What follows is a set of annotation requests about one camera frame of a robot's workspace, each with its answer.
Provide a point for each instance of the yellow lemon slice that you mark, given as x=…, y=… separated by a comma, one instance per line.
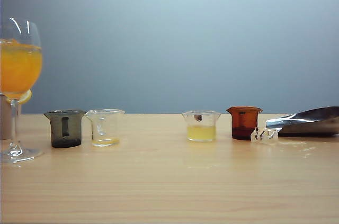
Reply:
x=26, y=97

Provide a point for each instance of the clear stemmed wine glass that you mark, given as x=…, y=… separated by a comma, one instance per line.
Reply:
x=18, y=75

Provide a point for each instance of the clear measuring cup yellow juice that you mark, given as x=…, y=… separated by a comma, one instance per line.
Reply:
x=201, y=132

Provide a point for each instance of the amber brown measuring cup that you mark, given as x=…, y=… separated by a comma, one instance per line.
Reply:
x=242, y=123

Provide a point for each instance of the beige cylindrical block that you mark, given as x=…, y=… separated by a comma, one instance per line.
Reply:
x=4, y=118

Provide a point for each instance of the smoky grey measuring cup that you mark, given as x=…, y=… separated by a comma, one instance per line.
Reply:
x=72, y=128

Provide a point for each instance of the stainless steel ice scoop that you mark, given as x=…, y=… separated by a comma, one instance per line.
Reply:
x=312, y=123

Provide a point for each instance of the clear measuring cup orange juice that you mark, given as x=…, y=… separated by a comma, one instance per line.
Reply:
x=106, y=142

